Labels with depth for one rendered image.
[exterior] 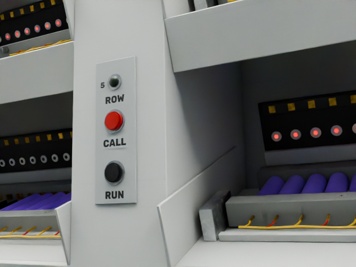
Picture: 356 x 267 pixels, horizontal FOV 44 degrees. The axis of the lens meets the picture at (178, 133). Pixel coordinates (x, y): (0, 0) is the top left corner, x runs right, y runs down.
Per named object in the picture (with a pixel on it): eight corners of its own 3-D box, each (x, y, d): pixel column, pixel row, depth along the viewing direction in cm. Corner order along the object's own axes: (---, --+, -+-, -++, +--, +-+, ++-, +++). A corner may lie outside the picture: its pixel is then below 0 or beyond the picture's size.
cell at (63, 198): (82, 204, 54) (47, 225, 49) (71, 205, 55) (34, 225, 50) (79, 190, 54) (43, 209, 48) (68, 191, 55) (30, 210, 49)
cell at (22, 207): (57, 205, 56) (19, 225, 51) (46, 205, 57) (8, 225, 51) (54, 192, 56) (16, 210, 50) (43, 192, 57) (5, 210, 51)
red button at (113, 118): (119, 128, 36) (119, 109, 36) (104, 131, 37) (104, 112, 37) (126, 131, 37) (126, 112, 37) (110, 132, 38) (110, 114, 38)
